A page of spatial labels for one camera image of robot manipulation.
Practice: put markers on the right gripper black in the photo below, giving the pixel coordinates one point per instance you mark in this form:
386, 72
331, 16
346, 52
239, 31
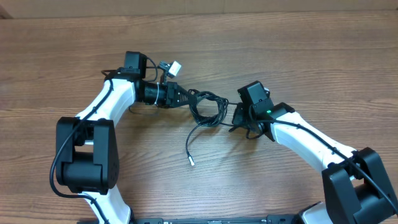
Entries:
237, 116

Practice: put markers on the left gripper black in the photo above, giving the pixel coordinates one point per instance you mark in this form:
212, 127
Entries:
171, 94

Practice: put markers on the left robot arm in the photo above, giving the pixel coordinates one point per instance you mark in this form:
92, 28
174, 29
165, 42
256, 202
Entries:
86, 164

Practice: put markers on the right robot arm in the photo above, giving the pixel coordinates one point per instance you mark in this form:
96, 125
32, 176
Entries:
356, 186

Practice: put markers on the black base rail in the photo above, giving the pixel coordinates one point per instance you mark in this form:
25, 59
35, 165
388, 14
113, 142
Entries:
270, 219

